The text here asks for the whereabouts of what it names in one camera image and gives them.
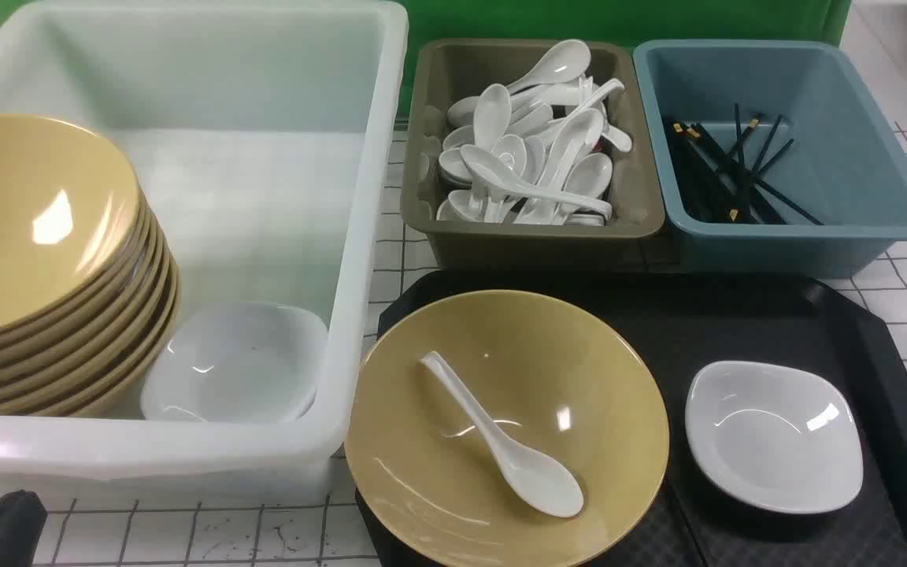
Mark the top stacked tan bowl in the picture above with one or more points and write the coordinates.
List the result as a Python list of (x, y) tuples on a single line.
[(69, 199)]

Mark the white dish in tub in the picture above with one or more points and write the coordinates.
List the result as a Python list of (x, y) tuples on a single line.
[(237, 362)]

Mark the black plastic serving tray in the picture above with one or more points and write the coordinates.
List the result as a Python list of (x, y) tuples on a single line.
[(680, 322)]

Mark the white ceramic soup spoon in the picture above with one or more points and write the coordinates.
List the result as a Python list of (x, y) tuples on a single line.
[(538, 479)]

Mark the large white plastic tub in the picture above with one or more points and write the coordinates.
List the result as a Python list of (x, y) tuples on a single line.
[(260, 134)]

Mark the pile of white spoons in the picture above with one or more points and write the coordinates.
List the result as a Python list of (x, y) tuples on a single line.
[(529, 152)]

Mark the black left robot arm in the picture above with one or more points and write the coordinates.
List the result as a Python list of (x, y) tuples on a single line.
[(22, 516)]

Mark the olive green spoon bin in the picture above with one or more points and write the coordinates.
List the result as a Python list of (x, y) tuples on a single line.
[(451, 69)]

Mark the blue chopstick bin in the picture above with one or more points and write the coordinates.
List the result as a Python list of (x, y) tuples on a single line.
[(845, 166)]

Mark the small white sauce dish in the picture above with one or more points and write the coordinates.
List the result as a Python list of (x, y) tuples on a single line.
[(776, 438)]

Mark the stack of tan bowls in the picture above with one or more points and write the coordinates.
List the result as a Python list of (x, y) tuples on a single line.
[(75, 358)]

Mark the pile of black chopsticks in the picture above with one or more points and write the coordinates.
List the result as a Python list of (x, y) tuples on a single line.
[(718, 185)]

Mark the tan noodle bowl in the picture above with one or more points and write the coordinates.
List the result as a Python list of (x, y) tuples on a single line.
[(555, 378)]

